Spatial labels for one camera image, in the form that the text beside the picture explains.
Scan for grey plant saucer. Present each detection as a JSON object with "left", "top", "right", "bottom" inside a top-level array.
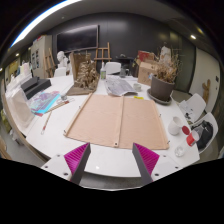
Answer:
[{"left": 146, "top": 88, "right": 176, "bottom": 107}]

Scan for wooden figure sculpture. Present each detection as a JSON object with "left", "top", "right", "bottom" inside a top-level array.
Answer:
[{"left": 201, "top": 78, "right": 212, "bottom": 104}]

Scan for black flat box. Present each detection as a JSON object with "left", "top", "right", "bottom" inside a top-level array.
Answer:
[{"left": 20, "top": 76, "right": 53, "bottom": 100}]

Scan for white cup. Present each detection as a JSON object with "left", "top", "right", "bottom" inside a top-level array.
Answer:
[{"left": 167, "top": 115, "right": 184, "bottom": 136}]

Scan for white plaster bust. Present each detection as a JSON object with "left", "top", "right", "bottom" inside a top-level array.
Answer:
[{"left": 54, "top": 50, "right": 70, "bottom": 78}]

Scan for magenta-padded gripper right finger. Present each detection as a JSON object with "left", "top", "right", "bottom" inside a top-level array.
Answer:
[{"left": 132, "top": 142, "right": 184, "bottom": 186}]

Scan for papers on chair seat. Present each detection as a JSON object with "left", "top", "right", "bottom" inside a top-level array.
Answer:
[{"left": 179, "top": 99, "right": 198, "bottom": 123}]

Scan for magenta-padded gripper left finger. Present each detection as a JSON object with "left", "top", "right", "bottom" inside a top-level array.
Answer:
[{"left": 40, "top": 142, "right": 92, "bottom": 186}]

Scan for white cabinet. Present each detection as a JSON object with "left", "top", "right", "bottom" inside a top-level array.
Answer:
[{"left": 29, "top": 34, "right": 54, "bottom": 79}]

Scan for clear red-labelled drink bottle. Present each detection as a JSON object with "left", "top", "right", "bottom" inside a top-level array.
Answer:
[{"left": 173, "top": 129, "right": 201, "bottom": 158}]

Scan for tall white stone statue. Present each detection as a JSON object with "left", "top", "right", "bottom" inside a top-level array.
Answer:
[{"left": 159, "top": 44, "right": 173, "bottom": 64}]

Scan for long paint brush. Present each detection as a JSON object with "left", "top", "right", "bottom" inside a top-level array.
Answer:
[{"left": 40, "top": 111, "right": 54, "bottom": 136}]

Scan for black backpack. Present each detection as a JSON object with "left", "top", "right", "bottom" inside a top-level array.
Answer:
[{"left": 191, "top": 120, "right": 214, "bottom": 151}]

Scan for black wall screen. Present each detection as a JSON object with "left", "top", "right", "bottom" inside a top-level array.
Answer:
[{"left": 55, "top": 24, "right": 100, "bottom": 54}]

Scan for brown wood carving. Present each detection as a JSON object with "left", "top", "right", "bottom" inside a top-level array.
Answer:
[{"left": 65, "top": 51, "right": 100, "bottom": 97}]

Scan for small white bowl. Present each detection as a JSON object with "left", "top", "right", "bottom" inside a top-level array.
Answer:
[{"left": 132, "top": 82, "right": 143, "bottom": 93}]

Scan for cardboard box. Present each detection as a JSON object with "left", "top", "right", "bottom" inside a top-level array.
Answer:
[{"left": 137, "top": 61, "right": 159, "bottom": 87}]

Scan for colourful picture book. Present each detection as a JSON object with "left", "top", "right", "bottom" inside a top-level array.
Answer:
[{"left": 29, "top": 90, "right": 62, "bottom": 117}]

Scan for wooden easel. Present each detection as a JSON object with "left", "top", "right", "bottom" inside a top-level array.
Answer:
[
  {"left": 44, "top": 47, "right": 57, "bottom": 78},
  {"left": 94, "top": 42, "right": 113, "bottom": 71}
]

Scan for dried plant in grey pot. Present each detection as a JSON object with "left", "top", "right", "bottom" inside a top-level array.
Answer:
[{"left": 149, "top": 49, "right": 183, "bottom": 103}]

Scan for white plastic chair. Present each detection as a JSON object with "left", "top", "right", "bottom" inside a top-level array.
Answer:
[
  {"left": 178, "top": 93, "right": 208, "bottom": 124},
  {"left": 104, "top": 61, "right": 123, "bottom": 76},
  {"left": 189, "top": 111, "right": 220, "bottom": 154}
]

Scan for small green-labelled bottle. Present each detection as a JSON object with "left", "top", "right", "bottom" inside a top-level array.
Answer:
[{"left": 99, "top": 61, "right": 108, "bottom": 81}]

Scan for red box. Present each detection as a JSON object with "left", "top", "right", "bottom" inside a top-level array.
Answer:
[{"left": 137, "top": 49, "right": 157, "bottom": 64}]

